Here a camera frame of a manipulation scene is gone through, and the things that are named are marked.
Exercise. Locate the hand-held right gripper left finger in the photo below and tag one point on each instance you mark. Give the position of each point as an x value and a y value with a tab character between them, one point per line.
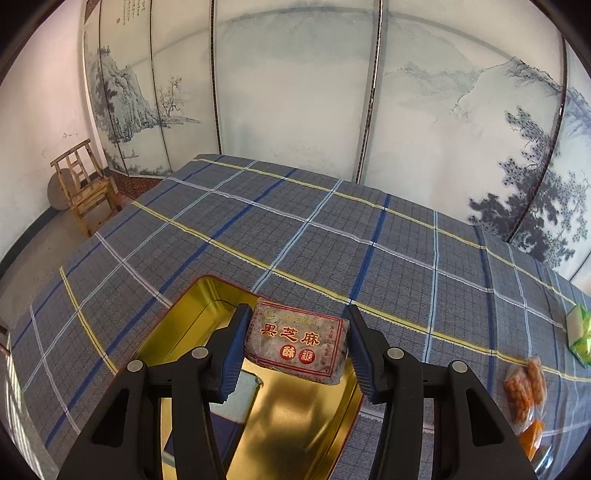
229	374

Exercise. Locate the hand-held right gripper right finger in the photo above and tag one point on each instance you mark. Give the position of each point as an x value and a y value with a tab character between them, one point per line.
364	369

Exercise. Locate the brown red-label candy packet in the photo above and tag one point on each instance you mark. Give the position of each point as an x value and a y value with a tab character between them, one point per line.
295	341

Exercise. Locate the gold metal tin box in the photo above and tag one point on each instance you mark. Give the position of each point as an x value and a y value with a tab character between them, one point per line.
277	438

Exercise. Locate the orange snack packet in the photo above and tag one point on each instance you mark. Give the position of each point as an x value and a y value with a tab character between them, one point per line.
535	436

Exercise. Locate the clear bag of fried snacks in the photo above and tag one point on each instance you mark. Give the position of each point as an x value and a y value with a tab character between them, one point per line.
521	392

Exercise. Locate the blue grey checked cloth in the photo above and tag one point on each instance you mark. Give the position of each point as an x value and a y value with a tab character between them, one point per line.
323	240

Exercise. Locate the green snack packet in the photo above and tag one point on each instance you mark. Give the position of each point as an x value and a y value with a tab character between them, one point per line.
582	337

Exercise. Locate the wooden chair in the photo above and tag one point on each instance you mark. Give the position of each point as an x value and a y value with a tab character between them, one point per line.
94	189

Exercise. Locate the grey round board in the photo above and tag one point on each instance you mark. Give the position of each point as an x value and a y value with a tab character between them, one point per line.
56	194

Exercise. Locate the painted landscape folding screen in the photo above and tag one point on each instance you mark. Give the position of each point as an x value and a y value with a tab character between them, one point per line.
295	92

